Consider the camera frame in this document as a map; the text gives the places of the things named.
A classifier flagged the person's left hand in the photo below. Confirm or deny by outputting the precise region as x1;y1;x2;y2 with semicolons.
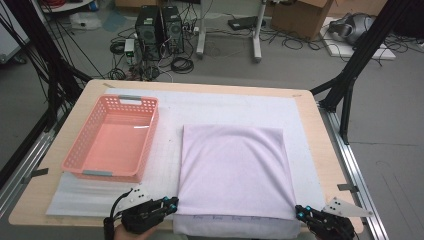
113;223;158;240

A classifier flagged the black computer tower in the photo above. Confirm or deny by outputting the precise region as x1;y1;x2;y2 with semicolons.
160;5;185;55
134;5;164;62

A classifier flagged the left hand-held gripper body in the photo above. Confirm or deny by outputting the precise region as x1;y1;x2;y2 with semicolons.
116;184;161;235

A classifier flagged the white metal stand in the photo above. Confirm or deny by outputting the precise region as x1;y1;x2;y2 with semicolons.
195;0;268;64

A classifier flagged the round white table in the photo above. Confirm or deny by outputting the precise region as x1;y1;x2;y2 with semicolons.
39;0;96;14

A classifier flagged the grey metal bracket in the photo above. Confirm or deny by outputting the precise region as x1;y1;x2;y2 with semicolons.
337;182;360;194
21;167;50;185

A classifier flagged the grey headset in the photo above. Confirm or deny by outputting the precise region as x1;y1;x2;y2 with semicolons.
328;12;376;46

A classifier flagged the coiled black cable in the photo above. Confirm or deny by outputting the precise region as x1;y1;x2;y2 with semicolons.
170;56;195;75

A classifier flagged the large cardboard box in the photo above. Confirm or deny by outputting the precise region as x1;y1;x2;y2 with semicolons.
269;0;334;42

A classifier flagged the aluminium rail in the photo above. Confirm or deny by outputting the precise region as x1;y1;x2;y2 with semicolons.
318;103;389;240
0;109;68;218

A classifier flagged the white printed cloth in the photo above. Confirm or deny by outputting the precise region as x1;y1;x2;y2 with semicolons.
172;124;303;240

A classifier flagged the white foam board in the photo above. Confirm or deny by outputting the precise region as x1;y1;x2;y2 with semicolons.
319;16;397;61

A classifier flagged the small white device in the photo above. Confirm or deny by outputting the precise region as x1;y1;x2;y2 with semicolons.
123;38;136;65

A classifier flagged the clear plastic bag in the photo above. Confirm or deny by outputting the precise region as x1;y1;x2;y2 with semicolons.
69;11;103;31

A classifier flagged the black frame post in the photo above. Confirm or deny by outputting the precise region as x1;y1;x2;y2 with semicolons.
0;0;93;133
309;0;414;145

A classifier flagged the white foam mat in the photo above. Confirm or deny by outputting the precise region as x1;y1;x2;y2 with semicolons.
45;87;331;225

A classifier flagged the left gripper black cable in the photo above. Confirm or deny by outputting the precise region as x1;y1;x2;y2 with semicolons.
103;188;134;240

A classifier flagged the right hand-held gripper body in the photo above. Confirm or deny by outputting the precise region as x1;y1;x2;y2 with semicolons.
308;196;374;240

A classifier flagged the flat black device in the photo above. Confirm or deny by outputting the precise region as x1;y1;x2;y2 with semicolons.
227;15;267;32

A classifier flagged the pink plastic basket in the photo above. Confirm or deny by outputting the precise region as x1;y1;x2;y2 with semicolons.
60;94;160;184

